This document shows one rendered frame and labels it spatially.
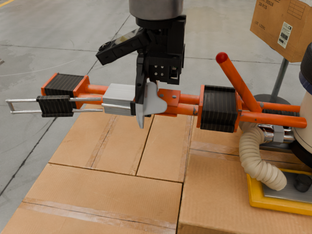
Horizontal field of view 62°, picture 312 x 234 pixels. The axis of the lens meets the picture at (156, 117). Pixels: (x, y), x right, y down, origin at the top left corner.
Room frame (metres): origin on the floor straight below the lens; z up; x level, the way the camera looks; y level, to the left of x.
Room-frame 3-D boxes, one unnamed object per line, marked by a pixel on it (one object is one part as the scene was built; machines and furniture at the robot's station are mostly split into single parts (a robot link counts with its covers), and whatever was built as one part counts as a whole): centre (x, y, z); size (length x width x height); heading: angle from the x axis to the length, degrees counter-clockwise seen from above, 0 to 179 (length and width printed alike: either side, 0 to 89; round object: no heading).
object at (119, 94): (0.49, 0.08, 1.08); 0.07 x 0.07 x 0.04; 79
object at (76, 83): (0.52, 0.21, 1.08); 0.08 x 0.07 x 0.05; 79
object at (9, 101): (0.45, 0.16, 1.08); 0.31 x 0.03 x 0.05; 92
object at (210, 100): (0.45, -0.13, 1.08); 0.10 x 0.08 x 0.06; 169
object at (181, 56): (0.46, -0.01, 1.21); 0.09 x 0.08 x 0.12; 79
